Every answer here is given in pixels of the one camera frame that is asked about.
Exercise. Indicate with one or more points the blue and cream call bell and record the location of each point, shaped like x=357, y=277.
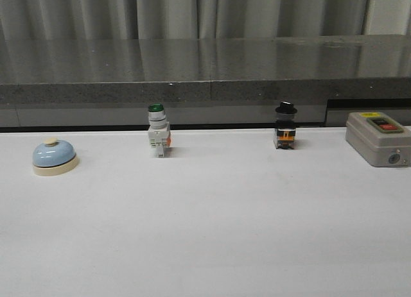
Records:
x=54, y=157

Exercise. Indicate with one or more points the grey granite counter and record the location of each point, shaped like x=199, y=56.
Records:
x=222, y=82

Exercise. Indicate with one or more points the grey curtain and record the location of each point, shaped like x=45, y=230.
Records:
x=191, y=19

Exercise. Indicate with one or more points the green pushbutton switch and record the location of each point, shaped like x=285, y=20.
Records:
x=159, y=133

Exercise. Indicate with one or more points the black selector switch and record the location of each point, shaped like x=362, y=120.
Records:
x=285, y=130

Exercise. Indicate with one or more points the grey on-off switch box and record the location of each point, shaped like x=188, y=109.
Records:
x=379, y=139

